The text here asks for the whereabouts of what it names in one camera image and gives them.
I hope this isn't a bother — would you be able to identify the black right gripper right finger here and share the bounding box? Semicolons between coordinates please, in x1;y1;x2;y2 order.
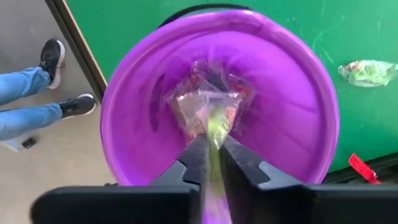
219;135;308;224

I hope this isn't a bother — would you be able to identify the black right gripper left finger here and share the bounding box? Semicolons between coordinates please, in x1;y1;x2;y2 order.
150;133;210;195

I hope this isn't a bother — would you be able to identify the clear bag red candy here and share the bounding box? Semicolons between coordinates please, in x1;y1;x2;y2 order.
229;80;257;125

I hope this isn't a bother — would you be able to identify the purple bucket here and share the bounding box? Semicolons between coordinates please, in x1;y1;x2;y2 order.
99;3;341;224

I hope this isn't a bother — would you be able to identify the small black floor object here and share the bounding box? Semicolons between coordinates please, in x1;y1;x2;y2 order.
21;136;39;150

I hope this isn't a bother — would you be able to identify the person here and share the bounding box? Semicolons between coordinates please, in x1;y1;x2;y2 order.
0;37;98;142

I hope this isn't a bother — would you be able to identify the red strap tag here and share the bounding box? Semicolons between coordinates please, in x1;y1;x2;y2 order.
348;152;382;185

